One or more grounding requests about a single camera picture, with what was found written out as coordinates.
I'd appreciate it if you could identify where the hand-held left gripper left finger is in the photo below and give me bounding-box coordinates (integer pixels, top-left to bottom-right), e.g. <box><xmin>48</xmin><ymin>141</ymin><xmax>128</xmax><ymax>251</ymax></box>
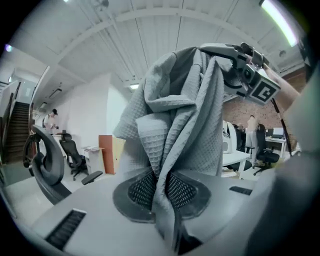
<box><xmin>31</xmin><ymin>167</ymin><xmax>176</xmax><ymax>256</ymax></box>

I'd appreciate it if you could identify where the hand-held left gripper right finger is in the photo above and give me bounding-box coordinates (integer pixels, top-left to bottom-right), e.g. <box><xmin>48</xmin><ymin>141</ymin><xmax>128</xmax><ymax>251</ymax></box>
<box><xmin>165</xmin><ymin>169</ymin><xmax>258</xmax><ymax>256</ymax></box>

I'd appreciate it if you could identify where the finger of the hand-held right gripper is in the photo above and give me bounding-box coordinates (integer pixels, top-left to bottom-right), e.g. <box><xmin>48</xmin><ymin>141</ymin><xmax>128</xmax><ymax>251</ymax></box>
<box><xmin>199</xmin><ymin>42</ymin><xmax>238</xmax><ymax>61</ymax></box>
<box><xmin>223</xmin><ymin>66</ymin><xmax>248</xmax><ymax>98</ymax></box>

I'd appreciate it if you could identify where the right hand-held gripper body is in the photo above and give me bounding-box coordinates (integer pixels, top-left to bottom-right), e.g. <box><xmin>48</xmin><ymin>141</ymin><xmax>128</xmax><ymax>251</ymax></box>
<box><xmin>233</xmin><ymin>42</ymin><xmax>282</xmax><ymax>106</ymax></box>

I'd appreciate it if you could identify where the black armrest office chair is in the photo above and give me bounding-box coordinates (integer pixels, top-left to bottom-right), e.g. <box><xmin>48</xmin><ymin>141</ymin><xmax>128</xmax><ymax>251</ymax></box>
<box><xmin>22</xmin><ymin>124</ymin><xmax>104</xmax><ymax>206</ymax></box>

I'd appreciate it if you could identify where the grey shirt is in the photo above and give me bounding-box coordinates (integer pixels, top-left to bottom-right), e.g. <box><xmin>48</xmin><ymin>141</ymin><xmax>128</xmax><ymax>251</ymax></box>
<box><xmin>112</xmin><ymin>46</ymin><xmax>232</xmax><ymax>251</ymax></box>

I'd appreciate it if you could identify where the person's right forearm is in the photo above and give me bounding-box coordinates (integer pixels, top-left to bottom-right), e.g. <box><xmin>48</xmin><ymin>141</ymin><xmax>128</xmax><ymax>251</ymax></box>
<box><xmin>263</xmin><ymin>63</ymin><xmax>301</xmax><ymax>111</ymax></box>

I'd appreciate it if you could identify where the black swivel chair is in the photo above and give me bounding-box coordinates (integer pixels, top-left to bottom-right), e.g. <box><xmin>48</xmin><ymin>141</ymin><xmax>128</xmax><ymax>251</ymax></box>
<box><xmin>59</xmin><ymin>133</ymin><xmax>90</xmax><ymax>182</ymax></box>
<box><xmin>251</xmin><ymin>123</ymin><xmax>281</xmax><ymax>176</ymax></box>

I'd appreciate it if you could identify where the white computer desk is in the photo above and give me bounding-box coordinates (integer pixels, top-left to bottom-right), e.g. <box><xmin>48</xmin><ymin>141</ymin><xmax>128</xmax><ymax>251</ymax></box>
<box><xmin>264</xmin><ymin>136</ymin><xmax>288</xmax><ymax>154</ymax></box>

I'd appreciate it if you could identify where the white rounded shell device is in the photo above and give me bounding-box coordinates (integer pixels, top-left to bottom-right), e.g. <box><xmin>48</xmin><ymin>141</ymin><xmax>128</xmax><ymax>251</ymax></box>
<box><xmin>221</xmin><ymin>121</ymin><xmax>238</xmax><ymax>155</ymax></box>

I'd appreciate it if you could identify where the grey wood cabinet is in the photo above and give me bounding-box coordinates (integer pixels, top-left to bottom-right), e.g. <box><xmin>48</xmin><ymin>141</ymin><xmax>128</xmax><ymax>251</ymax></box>
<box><xmin>83</xmin><ymin>147</ymin><xmax>106</xmax><ymax>174</ymax></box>

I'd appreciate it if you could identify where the long ceiling light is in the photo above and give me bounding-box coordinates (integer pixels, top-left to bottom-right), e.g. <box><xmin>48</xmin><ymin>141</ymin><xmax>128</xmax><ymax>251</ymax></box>
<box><xmin>261</xmin><ymin>0</ymin><xmax>299</xmax><ymax>48</ymax></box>

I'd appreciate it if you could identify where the white rectangular table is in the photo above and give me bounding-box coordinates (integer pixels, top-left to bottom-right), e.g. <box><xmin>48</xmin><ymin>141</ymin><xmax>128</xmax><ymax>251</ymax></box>
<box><xmin>221</xmin><ymin>150</ymin><xmax>252</xmax><ymax>180</ymax></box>

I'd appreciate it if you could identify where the red-brown wooden panel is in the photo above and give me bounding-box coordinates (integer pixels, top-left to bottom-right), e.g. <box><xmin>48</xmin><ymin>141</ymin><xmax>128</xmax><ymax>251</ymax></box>
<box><xmin>98</xmin><ymin>134</ymin><xmax>114</xmax><ymax>175</ymax></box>

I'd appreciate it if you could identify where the tan wooden panel with hole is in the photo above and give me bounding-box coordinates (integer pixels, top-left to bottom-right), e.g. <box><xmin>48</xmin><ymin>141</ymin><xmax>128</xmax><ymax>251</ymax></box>
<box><xmin>111</xmin><ymin>136</ymin><xmax>126</xmax><ymax>173</ymax></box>

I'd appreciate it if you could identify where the dark staircase with railing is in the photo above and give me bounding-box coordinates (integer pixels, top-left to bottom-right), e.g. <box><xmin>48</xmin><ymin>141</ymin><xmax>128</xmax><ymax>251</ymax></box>
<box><xmin>0</xmin><ymin>79</ymin><xmax>35</xmax><ymax>165</ymax></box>

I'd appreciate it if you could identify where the black hanging cable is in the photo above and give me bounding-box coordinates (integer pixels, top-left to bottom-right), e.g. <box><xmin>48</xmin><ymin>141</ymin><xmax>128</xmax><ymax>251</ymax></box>
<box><xmin>271</xmin><ymin>98</ymin><xmax>294</xmax><ymax>158</ymax></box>

